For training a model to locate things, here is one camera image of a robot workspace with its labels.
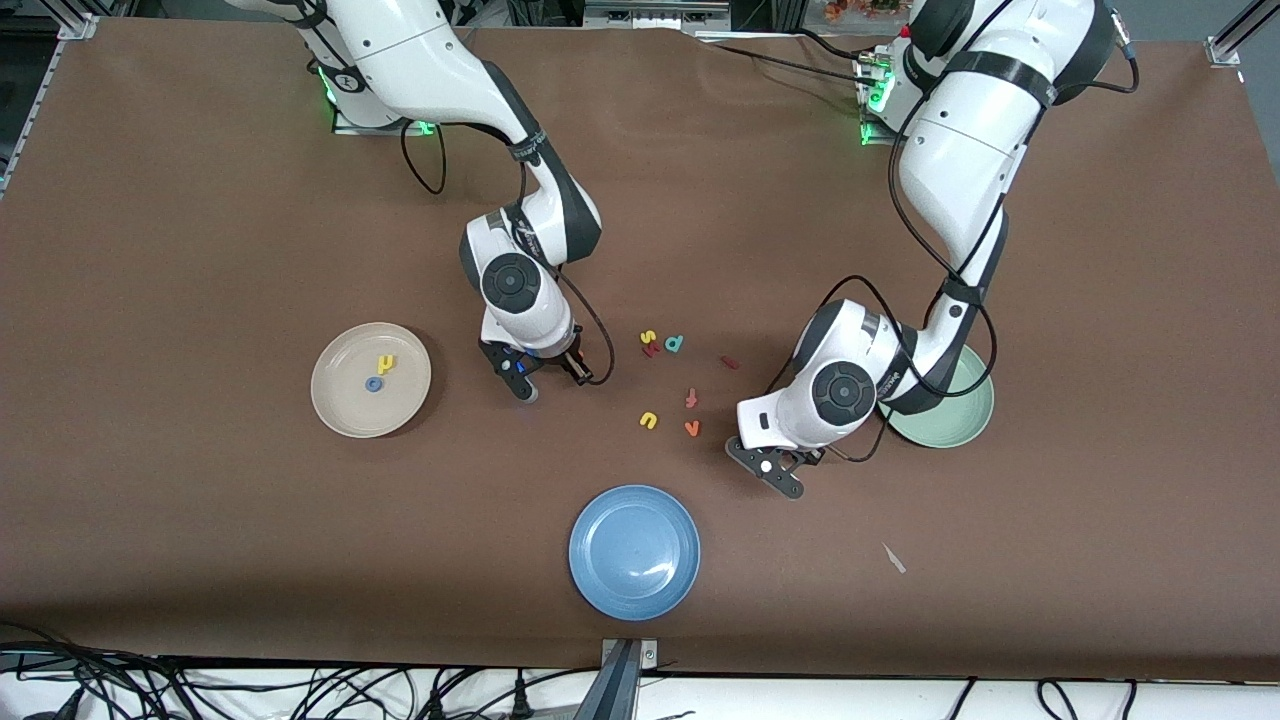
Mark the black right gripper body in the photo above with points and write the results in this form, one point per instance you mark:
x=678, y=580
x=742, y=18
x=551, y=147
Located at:
x=562, y=357

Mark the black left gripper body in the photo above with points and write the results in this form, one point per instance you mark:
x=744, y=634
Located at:
x=812, y=456

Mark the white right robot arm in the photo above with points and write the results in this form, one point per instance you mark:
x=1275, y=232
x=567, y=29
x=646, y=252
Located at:
x=420, y=60

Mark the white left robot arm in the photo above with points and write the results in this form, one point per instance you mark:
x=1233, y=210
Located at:
x=960, y=150

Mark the grey paper scrap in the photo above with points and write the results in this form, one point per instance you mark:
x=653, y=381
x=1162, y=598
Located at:
x=894, y=559

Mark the green plate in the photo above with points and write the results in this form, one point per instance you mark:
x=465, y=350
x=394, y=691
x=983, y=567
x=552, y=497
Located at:
x=950, y=425

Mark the blue plate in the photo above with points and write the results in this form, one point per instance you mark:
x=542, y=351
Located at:
x=634, y=553

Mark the beige brown plate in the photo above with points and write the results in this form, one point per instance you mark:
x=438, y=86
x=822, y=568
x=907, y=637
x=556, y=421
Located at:
x=350, y=410

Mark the grey power strip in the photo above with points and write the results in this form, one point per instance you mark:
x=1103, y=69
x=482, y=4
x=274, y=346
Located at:
x=650, y=15

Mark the brown table cover sheet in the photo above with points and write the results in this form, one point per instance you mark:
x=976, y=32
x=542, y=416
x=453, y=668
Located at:
x=200, y=500

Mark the black equipment box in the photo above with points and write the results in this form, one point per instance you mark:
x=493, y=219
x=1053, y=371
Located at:
x=765, y=12

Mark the orange artificial plant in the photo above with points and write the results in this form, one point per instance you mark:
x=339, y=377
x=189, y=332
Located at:
x=860, y=8

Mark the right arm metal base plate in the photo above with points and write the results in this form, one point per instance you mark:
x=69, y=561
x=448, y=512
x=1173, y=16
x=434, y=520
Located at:
x=375, y=129

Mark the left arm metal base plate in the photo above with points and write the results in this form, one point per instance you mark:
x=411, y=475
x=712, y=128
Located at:
x=868, y=128

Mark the aluminium frame profile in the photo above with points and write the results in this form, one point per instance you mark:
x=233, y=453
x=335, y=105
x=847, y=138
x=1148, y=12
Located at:
x=78, y=27
x=1235, y=35

